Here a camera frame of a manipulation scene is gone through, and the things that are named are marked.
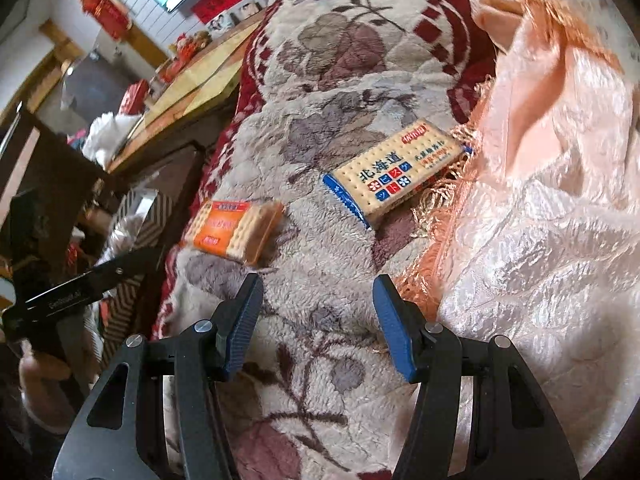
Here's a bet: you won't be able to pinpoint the white plastic bag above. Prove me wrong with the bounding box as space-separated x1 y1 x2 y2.
82 110 143 168

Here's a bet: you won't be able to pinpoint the wooden table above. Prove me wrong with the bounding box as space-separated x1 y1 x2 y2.
107 10 266 176

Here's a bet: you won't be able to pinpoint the floral fleece blanket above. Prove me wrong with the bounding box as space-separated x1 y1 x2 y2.
150 0 501 480

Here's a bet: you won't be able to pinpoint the person's left hand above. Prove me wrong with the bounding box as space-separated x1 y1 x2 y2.
19 351 77 434

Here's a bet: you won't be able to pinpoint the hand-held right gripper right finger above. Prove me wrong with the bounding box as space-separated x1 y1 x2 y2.
372 275 581 480

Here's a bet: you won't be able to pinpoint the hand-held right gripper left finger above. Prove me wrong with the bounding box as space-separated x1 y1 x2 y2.
52 272 265 480

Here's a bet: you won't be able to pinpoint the blue cracker packet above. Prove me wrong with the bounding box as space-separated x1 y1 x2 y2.
322 119 473 231

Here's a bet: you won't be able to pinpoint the orange cracker packet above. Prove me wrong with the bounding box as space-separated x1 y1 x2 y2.
181 199 286 267

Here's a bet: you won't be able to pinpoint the grey refrigerator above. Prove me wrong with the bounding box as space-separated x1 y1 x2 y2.
60 52 131 131

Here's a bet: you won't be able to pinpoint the plush toys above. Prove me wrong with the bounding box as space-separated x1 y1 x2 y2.
172 30 211 58

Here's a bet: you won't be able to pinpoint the striped cardboard box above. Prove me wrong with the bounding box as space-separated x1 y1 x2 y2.
85 187 176 361

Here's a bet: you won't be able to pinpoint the red wall banner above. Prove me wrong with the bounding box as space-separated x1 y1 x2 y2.
192 0 240 25

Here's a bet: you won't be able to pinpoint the red hanging decoration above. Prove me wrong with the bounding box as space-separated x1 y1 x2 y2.
80 0 133 41

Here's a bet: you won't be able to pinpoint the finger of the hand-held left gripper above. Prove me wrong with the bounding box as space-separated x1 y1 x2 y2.
81 245 167 292

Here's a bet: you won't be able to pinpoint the pink satin quilt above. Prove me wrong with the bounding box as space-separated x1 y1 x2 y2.
395 0 640 480

